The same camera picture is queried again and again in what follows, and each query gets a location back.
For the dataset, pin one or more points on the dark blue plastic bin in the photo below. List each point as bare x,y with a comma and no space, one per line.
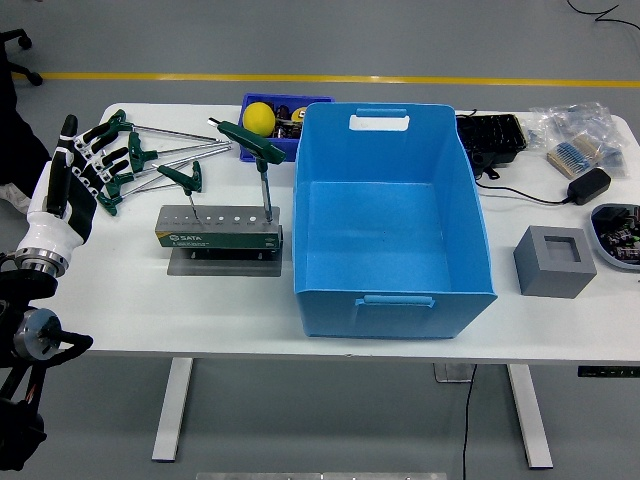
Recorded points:
247,156

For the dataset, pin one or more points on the grey cube with recess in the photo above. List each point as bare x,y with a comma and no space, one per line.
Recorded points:
550,280

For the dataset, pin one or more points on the black plastic tray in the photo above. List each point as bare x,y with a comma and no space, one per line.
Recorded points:
492,135

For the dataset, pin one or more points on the light blue folding box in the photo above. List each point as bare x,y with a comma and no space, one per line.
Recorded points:
380,225

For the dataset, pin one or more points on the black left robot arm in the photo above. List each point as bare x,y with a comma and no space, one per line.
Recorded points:
15,300

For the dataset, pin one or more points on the white table leg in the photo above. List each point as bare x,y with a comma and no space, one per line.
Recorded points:
172,410
530,415

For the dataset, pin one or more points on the clear bags of resistors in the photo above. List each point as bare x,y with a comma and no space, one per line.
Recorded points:
580,120

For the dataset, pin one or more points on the black table control panel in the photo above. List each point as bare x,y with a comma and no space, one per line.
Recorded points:
607,372

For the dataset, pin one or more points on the black power adapter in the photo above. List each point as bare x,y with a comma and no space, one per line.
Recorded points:
590,185

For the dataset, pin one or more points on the green SATA hex key stand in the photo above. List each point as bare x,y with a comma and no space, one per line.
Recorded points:
215,240

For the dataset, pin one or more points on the tan resistor strip bundle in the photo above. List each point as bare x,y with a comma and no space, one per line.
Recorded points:
570,155

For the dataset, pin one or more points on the black office chair base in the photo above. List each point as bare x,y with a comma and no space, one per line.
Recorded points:
15,67

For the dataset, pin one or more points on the yellow lemon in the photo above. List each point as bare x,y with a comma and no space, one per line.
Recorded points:
259,119

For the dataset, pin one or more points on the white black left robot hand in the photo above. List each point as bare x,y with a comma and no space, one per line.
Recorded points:
47,227

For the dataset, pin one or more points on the yellow tape measure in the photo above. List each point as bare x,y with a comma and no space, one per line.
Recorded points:
298,115

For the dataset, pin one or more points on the dark brown small parts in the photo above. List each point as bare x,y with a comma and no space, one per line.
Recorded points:
285,131

